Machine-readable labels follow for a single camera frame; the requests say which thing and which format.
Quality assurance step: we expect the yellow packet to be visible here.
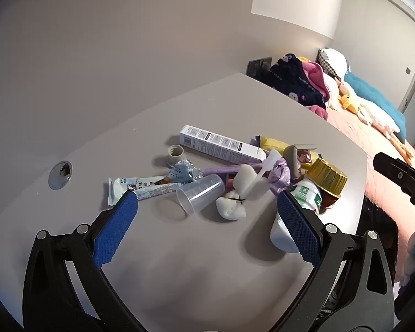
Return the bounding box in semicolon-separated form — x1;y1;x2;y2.
255;135;288;153

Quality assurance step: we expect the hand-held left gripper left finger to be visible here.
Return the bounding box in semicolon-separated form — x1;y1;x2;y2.
22;190;146;332

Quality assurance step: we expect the checked pillow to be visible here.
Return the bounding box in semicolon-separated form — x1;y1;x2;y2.
317;47;349;81

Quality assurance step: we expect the black wall socket panel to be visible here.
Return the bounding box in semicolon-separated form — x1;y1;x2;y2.
248;57;272;81

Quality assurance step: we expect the printed snack packet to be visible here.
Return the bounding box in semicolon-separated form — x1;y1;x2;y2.
296;148;321;173

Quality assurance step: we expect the white rectangular carton box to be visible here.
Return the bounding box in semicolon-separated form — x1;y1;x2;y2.
179;124;268;165

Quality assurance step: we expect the white goose plush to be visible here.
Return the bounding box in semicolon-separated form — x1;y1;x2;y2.
354;96;415;164

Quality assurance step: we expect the crumpled clear wrapper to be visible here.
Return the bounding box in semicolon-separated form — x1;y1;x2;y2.
165;159;204;185

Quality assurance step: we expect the yellow duck plush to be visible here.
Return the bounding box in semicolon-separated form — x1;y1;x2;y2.
339;94;361;113

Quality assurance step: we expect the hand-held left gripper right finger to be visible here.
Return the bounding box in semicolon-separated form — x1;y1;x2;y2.
273;190;395;332

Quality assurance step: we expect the white bottle with green label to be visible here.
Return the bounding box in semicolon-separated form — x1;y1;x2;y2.
270;178;323;254

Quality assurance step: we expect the pink printed blanket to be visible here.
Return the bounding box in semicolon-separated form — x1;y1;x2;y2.
308;105;330;120

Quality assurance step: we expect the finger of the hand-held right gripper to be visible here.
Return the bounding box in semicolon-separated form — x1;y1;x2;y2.
373;151;415;216

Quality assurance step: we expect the clear plastic cup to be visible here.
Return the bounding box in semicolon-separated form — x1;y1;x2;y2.
176;173;226;214

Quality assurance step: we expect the white bottle cap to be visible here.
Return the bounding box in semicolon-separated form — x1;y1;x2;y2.
167;144;185;167

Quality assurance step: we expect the orange bed sheet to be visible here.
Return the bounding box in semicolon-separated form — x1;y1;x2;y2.
325;105;415;284

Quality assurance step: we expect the gold foil cup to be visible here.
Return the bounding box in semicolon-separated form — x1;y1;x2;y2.
306;158;348;198

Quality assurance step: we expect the metal desk cable grommet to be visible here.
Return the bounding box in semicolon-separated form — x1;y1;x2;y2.
48;160;73;190

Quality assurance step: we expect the teal pillow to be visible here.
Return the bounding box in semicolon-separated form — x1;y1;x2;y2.
342;71;407;143

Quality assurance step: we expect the white and blue snack wrapper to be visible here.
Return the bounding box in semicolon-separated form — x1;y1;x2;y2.
107;176;182;209

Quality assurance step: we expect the purple plastic bag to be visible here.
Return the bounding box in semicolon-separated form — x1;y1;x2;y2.
203;157;292;195

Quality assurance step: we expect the dark navy clothing pile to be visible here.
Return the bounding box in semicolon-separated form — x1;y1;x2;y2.
264;53;328;110

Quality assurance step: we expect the grey corner guard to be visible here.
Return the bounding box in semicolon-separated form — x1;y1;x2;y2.
283;144;319;181

